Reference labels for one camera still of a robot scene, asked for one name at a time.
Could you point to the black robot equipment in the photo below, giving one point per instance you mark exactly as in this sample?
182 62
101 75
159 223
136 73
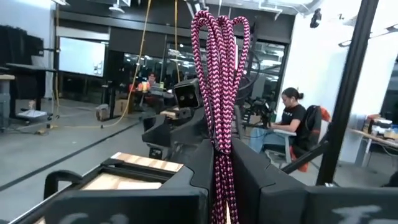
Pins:
259 109

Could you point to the black aluminium rig frame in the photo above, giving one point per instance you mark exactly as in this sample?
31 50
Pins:
351 93

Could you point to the black office chair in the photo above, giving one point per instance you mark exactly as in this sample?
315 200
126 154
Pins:
312 124

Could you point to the dark side table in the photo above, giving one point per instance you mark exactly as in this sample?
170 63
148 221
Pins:
25 70

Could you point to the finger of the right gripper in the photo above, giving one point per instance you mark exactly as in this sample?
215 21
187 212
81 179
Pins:
157 132

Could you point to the white wall screen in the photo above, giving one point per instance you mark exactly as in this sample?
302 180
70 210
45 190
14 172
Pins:
82 56

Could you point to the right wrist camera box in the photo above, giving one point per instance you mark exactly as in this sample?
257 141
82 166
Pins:
186 95

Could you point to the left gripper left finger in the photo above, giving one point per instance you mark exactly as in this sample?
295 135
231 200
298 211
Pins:
140 205

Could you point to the cluttered wooden workbench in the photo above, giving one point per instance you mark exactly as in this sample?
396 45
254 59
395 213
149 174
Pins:
377 133

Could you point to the black hanging ceiling camera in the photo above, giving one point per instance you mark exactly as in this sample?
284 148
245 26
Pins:
315 18

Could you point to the person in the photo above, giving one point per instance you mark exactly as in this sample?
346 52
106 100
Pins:
292 116
154 84

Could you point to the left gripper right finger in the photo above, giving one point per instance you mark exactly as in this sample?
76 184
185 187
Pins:
280 202

